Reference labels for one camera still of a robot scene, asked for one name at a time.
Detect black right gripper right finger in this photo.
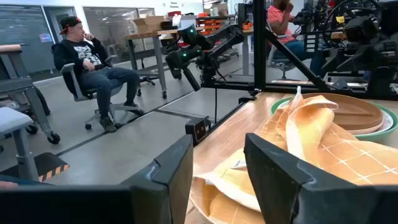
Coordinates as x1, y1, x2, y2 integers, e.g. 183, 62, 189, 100
244, 133, 398, 224

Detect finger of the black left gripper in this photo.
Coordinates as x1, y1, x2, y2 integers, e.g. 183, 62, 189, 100
182, 67, 202, 93

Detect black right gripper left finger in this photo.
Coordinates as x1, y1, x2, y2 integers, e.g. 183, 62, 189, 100
0, 134, 194, 224

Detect dark green plate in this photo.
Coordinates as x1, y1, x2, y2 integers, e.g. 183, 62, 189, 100
269, 96, 398, 144

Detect wooden workbench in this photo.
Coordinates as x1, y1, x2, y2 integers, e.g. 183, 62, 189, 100
123, 26, 206, 100

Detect cardboard box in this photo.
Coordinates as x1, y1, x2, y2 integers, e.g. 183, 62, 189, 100
132, 15, 166, 34

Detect orange parts bins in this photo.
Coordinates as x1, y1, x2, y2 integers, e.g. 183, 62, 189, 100
198, 17, 225, 35

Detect yellow checked cloth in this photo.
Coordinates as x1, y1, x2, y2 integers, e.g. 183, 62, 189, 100
188, 86, 398, 224

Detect black yellow striped floor ramp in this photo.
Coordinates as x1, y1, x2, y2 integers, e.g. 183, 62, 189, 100
0, 151, 70, 183

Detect person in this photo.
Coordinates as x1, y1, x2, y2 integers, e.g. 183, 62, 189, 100
266, 0, 327, 78
51, 16, 146, 133

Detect grey office chair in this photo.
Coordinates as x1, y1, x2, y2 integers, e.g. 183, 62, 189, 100
60, 55, 146, 131
266, 29, 298, 80

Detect grey padded stool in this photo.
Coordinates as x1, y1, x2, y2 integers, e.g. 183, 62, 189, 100
0, 106, 40, 183

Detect grey rolling cart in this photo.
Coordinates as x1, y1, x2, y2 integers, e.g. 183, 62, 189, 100
0, 43, 62, 146

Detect distant black robot equipment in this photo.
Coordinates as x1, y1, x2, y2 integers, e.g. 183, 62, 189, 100
320, 0, 398, 98

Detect black camera on frame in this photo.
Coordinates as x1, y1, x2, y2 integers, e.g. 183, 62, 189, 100
185, 116, 212, 146

